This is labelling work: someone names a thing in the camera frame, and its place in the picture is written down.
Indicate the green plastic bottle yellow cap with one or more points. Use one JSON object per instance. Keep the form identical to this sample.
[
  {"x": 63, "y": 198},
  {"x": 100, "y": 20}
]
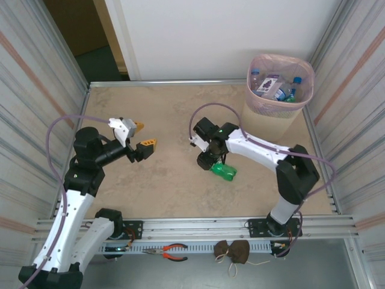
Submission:
[
  {"x": 225, "y": 172},
  {"x": 290, "y": 98}
]

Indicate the clear bottle purple grape label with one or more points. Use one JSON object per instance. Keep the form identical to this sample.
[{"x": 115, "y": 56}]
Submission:
[{"x": 267, "y": 84}]

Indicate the clear bottle light-blue cap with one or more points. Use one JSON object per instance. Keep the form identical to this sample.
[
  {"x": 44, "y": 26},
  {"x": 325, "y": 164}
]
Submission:
[{"x": 255, "y": 72}]

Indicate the small clear bottle blue label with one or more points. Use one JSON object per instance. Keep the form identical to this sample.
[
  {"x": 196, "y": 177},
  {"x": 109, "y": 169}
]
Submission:
[{"x": 282, "y": 94}]

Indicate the clear bottle dark grey label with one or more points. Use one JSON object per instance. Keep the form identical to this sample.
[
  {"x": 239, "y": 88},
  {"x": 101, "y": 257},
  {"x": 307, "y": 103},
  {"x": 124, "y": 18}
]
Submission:
[{"x": 297, "y": 80}]

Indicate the beige slatted plastic bin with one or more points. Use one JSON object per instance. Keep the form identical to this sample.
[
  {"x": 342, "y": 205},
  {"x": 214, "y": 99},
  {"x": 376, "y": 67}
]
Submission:
[{"x": 264, "y": 126}]

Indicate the translucent pink bin liner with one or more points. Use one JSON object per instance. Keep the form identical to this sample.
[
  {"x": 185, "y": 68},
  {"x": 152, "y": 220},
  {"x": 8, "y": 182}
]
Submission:
[{"x": 279, "y": 60}]

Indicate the brown cloth pouch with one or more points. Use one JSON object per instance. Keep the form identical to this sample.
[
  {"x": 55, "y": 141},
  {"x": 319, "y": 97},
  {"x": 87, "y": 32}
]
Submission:
[
  {"x": 239, "y": 251},
  {"x": 222, "y": 248}
]

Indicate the brown door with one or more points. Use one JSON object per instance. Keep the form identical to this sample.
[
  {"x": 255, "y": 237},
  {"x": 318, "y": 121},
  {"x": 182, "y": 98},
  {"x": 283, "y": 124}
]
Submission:
[{"x": 75, "y": 27}]

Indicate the aluminium table edge rail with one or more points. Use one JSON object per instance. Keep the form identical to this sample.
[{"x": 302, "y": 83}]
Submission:
[{"x": 165, "y": 82}]

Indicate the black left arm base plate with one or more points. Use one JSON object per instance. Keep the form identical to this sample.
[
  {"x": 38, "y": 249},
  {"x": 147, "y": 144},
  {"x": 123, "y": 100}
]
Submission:
[{"x": 135, "y": 228}]

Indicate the grooved aluminium mounting rail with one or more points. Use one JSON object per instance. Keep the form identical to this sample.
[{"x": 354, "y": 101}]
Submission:
[{"x": 195, "y": 225}]

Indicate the white door frame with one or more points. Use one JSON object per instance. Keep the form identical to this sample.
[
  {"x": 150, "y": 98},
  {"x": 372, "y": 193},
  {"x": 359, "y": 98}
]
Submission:
[{"x": 121, "y": 36}]

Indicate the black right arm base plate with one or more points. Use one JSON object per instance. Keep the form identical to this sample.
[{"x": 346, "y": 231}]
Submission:
[{"x": 255, "y": 227}]

